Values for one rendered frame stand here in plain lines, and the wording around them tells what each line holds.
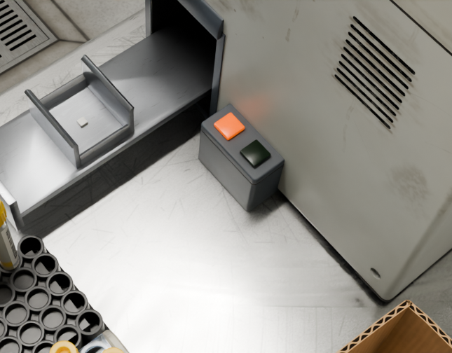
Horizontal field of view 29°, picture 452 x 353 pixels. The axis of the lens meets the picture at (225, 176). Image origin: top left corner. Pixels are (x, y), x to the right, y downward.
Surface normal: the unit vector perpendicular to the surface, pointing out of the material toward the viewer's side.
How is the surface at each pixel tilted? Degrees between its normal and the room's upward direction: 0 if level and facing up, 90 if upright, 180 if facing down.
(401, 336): 89
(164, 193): 0
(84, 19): 0
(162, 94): 0
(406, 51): 90
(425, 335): 89
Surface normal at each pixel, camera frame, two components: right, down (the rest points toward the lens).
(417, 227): -0.76, 0.54
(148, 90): 0.07, -0.48
